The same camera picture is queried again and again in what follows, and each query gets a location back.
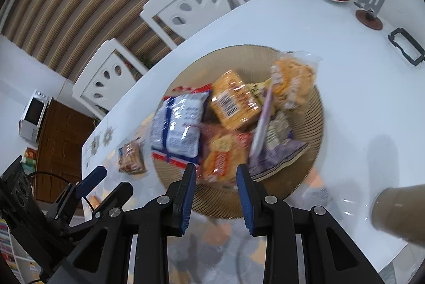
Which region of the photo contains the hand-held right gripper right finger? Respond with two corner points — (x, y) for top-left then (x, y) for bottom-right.
(236, 164), (386, 284)

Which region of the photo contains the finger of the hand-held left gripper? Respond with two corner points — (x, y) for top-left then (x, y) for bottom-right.
(65, 182), (134, 233)
(55, 166), (107, 221)

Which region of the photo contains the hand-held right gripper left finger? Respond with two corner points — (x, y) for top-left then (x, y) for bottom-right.
(55, 164), (197, 284)

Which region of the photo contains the red-orange cracker packet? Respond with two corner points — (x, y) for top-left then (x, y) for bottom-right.
(198, 123), (253, 185)

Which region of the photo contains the blue and white snack packet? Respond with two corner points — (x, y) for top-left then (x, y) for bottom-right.
(151, 92), (213, 170)

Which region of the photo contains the orange cracker packet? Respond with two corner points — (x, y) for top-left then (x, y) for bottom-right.
(210, 70), (263, 131)

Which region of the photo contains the yellow snack packet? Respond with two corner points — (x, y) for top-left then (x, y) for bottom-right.
(246, 78), (276, 119)

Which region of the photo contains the clear orange-print cookie packet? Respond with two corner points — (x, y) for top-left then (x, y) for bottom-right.
(270, 52), (322, 110)

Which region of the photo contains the brown ribbed glass bowl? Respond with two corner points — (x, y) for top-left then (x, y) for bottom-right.
(152, 44), (324, 220)

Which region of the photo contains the brown snack packet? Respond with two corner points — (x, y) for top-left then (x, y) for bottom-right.
(118, 138), (147, 175)

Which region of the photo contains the white shelf with books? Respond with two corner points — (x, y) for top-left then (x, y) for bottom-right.
(0, 218), (44, 284)

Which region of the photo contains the brown wooden cabinet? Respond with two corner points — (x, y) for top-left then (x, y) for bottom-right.
(33, 97), (98, 205)

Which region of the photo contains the stack of colourful boxes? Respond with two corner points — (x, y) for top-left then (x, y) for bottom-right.
(22, 147), (38, 173)

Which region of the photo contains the purple snack packet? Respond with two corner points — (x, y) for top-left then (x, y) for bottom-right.
(249, 78), (309, 177)

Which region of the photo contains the white microwave oven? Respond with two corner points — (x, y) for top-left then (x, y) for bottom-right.
(18, 89), (54, 142)

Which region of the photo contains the red and white snack packet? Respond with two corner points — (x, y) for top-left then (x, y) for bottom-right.
(171, 83), (215, 102)

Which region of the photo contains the green potted plant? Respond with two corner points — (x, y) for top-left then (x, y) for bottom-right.
(116, 50), (156, 79)

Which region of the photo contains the brown striped curtain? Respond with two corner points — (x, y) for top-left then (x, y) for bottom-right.
(0, 0), (186, 82)

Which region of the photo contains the brown round coaster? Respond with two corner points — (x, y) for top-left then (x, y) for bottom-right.
(355, 9), (383, 30)

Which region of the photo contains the black cable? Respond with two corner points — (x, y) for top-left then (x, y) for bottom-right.
(25, 171), (95, 213)

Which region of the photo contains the black rectangular frame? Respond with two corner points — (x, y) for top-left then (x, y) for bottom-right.
(388, 27), (425, 66)

